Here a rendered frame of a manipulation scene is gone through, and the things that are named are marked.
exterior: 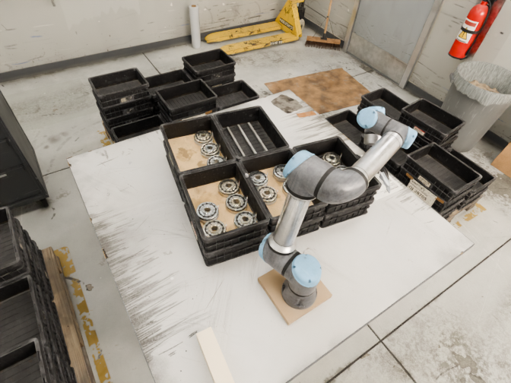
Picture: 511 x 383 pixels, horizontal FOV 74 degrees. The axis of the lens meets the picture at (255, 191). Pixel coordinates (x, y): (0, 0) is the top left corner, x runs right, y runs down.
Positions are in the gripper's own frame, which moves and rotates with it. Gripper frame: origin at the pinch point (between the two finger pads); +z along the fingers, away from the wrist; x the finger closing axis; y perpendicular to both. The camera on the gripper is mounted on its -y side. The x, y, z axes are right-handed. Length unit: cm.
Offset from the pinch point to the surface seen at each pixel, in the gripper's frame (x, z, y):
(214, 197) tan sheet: -70, 7, 16
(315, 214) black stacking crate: -24.4, 12.7, -1.9
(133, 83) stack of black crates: -208, -72, -60
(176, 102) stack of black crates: -164, -54, -64
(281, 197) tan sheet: -42.2, 6.3, -1.9
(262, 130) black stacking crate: -69, -29, -32
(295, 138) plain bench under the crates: -58, -26, -56
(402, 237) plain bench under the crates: 11.6, 25.1, -33.5
